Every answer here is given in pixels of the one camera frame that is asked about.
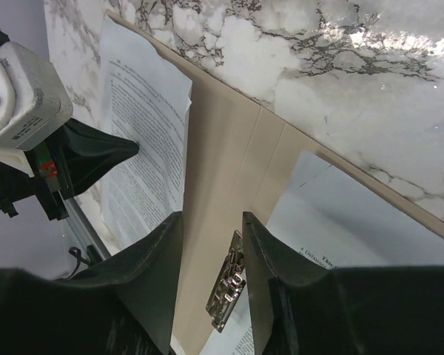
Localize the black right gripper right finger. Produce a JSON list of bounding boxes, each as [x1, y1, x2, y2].
[[242, 212, 444, 354]]

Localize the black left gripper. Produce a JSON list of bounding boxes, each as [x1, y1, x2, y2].
[[0, 30, 139, 220]]

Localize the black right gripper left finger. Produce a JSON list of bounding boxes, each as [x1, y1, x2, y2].
[[0, 212, 184, 354]]

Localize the chrome folder clip mechanism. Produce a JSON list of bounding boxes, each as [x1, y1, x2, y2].
[[206, 230, 246, 333]]

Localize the printed white paper sheet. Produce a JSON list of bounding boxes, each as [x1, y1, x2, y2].
[[100, 16, 192, 249]]

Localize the beige paper folder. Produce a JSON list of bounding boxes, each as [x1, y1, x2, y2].
[[107, 13, 444, 354]]

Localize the aluminium frame rail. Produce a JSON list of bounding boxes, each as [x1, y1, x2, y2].
[[62, 198, 111, 261]]

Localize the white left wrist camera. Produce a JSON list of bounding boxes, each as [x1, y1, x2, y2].
[[0, 40, 75, 178]]

